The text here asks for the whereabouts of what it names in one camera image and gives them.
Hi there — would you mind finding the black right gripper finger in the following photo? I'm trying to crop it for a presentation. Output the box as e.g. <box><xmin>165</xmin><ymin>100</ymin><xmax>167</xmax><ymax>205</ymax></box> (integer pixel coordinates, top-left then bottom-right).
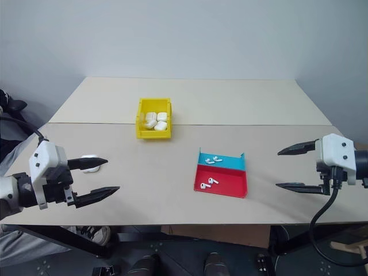
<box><xmin>275</xmin><ymin>181</ymin><xmax>329</xmax><ymax>196</ymax></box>
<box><xmin>277</xmin><ymin>139</ymin><xmax>321</xmax><ymax>156</ymax></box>

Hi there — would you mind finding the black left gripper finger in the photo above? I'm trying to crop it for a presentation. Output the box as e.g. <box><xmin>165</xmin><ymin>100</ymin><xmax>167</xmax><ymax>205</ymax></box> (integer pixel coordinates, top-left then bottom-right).
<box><xmin>75</xmin><ymin>186</ymin><xmax>121</xmax><ymax>209</ymax></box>
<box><xmin>67</xmin><ymin>157</ymin><xmax>109</xmax><ymax>171</ymax></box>

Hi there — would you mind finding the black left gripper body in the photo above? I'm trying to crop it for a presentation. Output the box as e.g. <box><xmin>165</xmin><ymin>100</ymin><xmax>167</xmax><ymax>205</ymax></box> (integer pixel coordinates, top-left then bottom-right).
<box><xmin>42</xmin><ymin>164</ymin><xmax>79</xmax><ymax>208</ymax></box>

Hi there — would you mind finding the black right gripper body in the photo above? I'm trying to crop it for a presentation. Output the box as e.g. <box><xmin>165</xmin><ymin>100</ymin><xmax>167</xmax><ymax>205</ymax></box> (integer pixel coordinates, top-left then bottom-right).
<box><xmin>316</xmin><ymin>161</ymin><xmax>343</xmax><ymax>197</ymax></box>

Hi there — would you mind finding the yellow plastic bin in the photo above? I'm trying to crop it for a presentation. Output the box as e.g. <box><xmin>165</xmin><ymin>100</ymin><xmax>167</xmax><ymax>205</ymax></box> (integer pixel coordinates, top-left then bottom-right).
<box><xmin>135</xmin><ymin>98</ymin><xmax>174</xmax><ymax>142</ymax></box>

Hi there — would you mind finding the white and black sneaker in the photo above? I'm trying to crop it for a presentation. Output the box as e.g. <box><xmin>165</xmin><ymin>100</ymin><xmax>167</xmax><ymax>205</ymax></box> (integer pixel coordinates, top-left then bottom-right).
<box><xmin>75</xmin><ymin>225</ymin><xmax>112</xmax><ymax>247</ymax></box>

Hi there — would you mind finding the grey trouser leg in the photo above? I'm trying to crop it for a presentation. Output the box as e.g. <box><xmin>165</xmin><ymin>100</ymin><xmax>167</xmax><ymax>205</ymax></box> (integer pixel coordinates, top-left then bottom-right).
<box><xmin>0</xmin><ymin>224</ymin><xmax>73</xmax><ymax>269</ymax></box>

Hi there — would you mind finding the wooden piece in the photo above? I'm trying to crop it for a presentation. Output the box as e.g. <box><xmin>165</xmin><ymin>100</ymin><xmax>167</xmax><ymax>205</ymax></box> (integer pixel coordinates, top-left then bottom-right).
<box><xmin>329</xmin><ymin>237</ymin><xmax>368</xmax><ymax>257</ymax></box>

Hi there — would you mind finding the red and blue tray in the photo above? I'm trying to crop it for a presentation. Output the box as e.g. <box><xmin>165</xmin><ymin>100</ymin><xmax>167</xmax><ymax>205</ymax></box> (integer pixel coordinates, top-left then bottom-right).
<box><xmin>193</xmin><ymin>147</ymin><xmax>249</xmax><ymax>200</ymax></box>

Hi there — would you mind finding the dark rounded shape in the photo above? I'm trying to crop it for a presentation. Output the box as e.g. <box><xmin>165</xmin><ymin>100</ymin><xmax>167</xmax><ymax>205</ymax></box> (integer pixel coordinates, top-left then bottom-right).
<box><xmin>204</xmin><ymin>252</ymin><xmax>231</xmax><ymax>276</ymax></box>
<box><xmin>125</xmin><ymin>254</ymin><xmax>161</xmax><ymax>276</ymax></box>

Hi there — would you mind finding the black shoe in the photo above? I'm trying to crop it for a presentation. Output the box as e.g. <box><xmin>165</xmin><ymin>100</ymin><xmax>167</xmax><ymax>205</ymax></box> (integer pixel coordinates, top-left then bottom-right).
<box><xmin>0</xmin><ymin>88</ymin><xmax>28</xmax><ymax>116</ymax></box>

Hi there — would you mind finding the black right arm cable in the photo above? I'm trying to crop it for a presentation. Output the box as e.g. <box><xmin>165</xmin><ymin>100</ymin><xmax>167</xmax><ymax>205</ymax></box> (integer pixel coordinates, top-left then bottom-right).
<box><xmin>308</xmin><ymin>166</ymin><xmax>368</xmax><ymax>267</ymax></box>

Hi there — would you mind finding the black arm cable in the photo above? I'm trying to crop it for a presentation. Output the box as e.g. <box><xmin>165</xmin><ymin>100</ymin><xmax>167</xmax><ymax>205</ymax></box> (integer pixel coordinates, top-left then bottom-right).
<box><xmin>0</xmin><ymin>116</ymin><xmax>50</xmax><ymax>144</ymax></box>
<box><xmin>308</xmin><ymin>166</ymin><xmax>368</xmax><ymax>267</ymax></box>

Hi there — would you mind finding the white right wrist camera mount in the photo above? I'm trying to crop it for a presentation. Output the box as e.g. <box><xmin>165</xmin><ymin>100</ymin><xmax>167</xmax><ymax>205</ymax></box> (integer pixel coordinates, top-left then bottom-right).
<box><xmin>315</xmin><ymin>133</ymin><xmax>358</xmax><ymax>186</ymax></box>

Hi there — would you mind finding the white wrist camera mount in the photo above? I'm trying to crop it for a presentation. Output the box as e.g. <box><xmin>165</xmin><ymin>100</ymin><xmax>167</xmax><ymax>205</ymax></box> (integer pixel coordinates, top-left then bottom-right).
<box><xmin>28</xmin><ymin>140</ymin><xmax>68</xmax><ymax>210</ymax></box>
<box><xmin>315</xmin><ymin>133</ymin><xmax>358</xmax><ymax>186</ymax></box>

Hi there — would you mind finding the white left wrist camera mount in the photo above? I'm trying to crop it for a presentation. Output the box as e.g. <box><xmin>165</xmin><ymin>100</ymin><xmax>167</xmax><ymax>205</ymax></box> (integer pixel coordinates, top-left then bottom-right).
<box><xmin>28</xmin><ymin>140</ymin><xmax>68</xmax><ymax>210</ymax></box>

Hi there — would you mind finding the black table frame leg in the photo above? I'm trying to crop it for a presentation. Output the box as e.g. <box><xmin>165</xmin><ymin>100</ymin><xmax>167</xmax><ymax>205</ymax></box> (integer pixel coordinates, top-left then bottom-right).
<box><xmin>16</xmin><ymin>225</ymin><xmax>116</xmax><ymax>259</ymax></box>

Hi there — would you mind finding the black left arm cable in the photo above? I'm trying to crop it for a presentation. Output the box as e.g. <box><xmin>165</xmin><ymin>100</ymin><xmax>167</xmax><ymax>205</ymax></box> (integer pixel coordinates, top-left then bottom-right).
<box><xmin>0</xmin><ymin>116</ymin><xmax>50</xmax><ymax>144</ymax></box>

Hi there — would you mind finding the black bracket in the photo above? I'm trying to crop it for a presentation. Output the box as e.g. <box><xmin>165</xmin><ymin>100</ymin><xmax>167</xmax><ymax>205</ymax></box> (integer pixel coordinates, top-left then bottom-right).
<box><xmin>256</xmin><ymin>253</ymin><xmax>274</xmax><ymax>276</ymax></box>

